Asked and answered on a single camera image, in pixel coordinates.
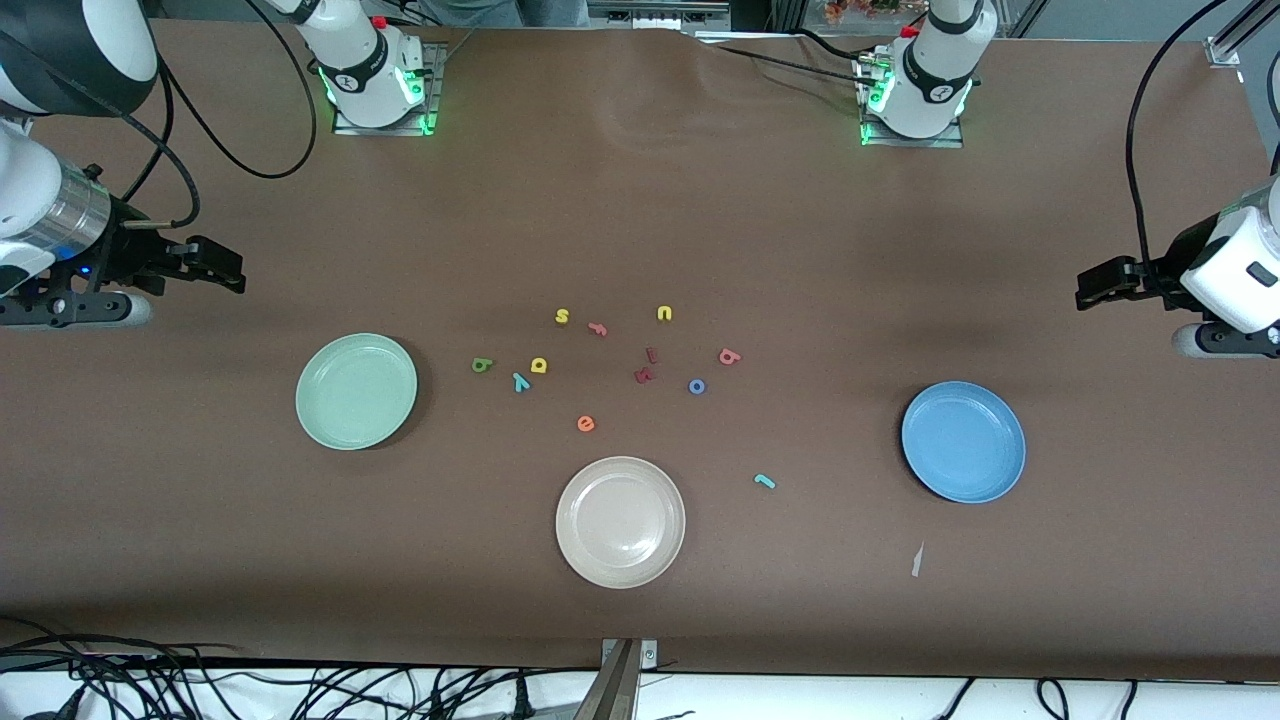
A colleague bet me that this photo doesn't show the light green plate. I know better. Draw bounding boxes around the light green plate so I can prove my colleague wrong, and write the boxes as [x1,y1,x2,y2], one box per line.
[295,333,419,452]

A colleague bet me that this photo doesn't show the blue plate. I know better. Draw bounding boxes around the blue plate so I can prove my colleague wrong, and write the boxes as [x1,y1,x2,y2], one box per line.
[901,380,1027,504]

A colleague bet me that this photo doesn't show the aluminium profile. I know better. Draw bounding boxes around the aluminium profile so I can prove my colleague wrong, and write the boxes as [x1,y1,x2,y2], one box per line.
[1205,0,1280,67]

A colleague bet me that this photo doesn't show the orange flowers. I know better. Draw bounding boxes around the orange flowers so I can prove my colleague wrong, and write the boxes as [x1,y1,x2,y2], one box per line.
[825,0,926,26]

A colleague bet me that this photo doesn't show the person in blue jeans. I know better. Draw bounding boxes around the person in blue jeans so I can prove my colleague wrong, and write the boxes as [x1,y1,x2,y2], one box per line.
[420,0,591,29]

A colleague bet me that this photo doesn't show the beige plate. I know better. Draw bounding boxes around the beige plate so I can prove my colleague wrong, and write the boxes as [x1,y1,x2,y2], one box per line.
[555,456,687,590]

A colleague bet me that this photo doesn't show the grey equipment box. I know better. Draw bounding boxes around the grey equipment box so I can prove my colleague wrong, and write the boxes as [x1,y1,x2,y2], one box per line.
[588,0,731,31]

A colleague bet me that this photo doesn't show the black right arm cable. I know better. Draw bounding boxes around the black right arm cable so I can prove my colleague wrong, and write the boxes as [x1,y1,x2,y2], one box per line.
[115,0,319,231]

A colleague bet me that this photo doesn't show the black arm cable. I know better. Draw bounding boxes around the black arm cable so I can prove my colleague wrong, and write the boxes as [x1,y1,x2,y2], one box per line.
[1125,0,1233,271]
[115,0,319,231]

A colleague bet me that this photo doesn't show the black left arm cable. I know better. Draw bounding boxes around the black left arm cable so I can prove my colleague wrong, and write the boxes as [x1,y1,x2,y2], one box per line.
[1125,0,1233,271]

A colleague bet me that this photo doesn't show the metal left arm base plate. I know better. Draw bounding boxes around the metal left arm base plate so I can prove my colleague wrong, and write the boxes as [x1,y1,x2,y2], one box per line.
[858,52,967,150]

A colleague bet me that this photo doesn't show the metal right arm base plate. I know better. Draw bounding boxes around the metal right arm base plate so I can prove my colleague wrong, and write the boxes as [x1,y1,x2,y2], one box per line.
[333,42,446,137]

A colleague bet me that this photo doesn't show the black cable on table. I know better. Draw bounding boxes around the black cable on table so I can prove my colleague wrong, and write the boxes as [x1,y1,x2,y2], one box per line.
[695,30,881,91]

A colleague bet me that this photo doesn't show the black cable bundle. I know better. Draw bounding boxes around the black cable bundle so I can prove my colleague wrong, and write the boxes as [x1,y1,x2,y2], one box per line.
[0,620,601,720]

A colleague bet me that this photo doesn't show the metal clamp bracket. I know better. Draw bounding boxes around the metal clamp bracket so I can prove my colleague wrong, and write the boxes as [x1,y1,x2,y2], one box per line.
[575,638,659,720]

